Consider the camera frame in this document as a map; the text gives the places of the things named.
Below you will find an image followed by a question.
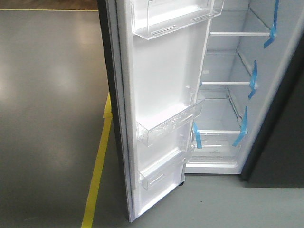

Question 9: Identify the fridge door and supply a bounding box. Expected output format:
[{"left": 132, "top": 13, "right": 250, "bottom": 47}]
[{"left": 97, "top": 0, "right": 215, "bottom": 222}]

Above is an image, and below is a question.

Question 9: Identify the dark grey fridge body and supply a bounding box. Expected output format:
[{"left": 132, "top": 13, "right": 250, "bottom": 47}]
[{"left": 186, "top": 0, "right": 304, "bottom": 188}]

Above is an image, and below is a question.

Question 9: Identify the clear middle door bin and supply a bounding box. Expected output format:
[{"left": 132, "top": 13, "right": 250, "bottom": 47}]
[{"left": 136, "top": 86, "right": 205, "bottom": 147}]

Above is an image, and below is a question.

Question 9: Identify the clear door bin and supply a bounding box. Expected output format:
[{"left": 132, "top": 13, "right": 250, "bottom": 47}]
[
  {"left": 131, "top": 0, "right": 225, "bottom": 40},
  {"left": 136, "top": 86, "right": 205, "bottom": 147},
  {"left": 139, "top": 142, "right": 195, "bottom": 191}
]

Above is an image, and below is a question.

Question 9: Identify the blue tape strip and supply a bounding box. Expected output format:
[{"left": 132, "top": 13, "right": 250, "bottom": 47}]
[
  {"left": 264, "top": 0, "right": 280, "bottom": 48},
  {"left": 193, "top": 122, "right": 202, "bottom": 149},
  {"left": 232, "top": 106, "right": 248, "bottom": 147},
  {"left": 248, "top": 60, "right": 258, "bottom": 100}
]

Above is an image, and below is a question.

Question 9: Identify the clear upper door bin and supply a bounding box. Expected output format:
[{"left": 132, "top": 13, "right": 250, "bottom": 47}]
[{"left": 131, "top": 0, "right": 225, "bottom": 40}]

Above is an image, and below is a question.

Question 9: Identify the left blue tape strip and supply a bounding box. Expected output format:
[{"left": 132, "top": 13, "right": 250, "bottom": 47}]
[{"left": 193, "top": 122, "right": 202, "bottom": 149}]

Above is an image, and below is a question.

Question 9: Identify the clear lower door bin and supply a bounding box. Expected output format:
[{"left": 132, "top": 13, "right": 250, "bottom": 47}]
[{"left": 139, "top": 142, "right": 195, "bottom": 191}]

